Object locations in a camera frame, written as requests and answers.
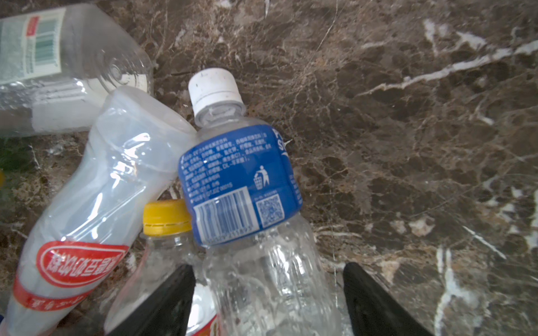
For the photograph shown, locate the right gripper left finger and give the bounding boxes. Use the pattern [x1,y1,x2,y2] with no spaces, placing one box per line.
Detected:
[106,265,196,335]

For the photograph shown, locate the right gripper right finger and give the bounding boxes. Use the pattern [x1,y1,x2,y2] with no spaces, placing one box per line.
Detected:
[343,263,432,336]

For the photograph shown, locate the clear bottle red label yellow cap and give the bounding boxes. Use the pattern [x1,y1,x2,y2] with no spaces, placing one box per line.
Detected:
[104,199,221,335]

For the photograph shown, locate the blue label white cap bottle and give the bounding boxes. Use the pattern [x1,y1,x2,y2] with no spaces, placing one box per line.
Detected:
[178,68,342,335]

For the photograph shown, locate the white milky bottle red label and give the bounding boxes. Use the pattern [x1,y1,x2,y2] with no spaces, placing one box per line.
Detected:
[1,86,196,335]

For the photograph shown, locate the green Sprite bottle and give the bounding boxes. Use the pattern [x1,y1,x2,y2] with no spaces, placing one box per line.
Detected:
[1,137,34,186]

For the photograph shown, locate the clear bottle red green label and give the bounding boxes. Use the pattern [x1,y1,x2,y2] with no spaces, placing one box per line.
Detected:
[1,4,154,137]

